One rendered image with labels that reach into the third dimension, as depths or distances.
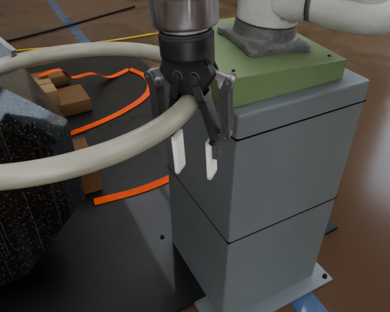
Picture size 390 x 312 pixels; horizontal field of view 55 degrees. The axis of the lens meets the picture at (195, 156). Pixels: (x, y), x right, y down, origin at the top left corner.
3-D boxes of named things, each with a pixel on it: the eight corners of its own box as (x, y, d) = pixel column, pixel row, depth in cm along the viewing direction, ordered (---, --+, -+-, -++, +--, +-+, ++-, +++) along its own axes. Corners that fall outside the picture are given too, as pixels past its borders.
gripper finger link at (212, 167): (211, 132, 59) (216, 133, 59) (213, 169, 63) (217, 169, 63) (205, 142, 57) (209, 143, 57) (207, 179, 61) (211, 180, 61)
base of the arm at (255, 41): (265, 21, 110) (268, 2, 106) (312, 51, 94) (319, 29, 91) (208, 25, 103) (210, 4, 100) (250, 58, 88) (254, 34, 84)
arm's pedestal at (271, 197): (254, 199, 176) (276, 25, 129) (332, 280, 140) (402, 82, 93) (155, 238, 157) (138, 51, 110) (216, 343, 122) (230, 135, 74)
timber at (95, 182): (103, 189, 179) (98, 169, 172) (77, 197, 175) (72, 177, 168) (88, 155, 201) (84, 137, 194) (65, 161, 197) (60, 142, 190)
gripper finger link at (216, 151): (213, 126, 58) (233, 129, 57) (215, 154, 60) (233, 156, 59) (210, 130, 56) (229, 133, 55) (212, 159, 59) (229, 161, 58)
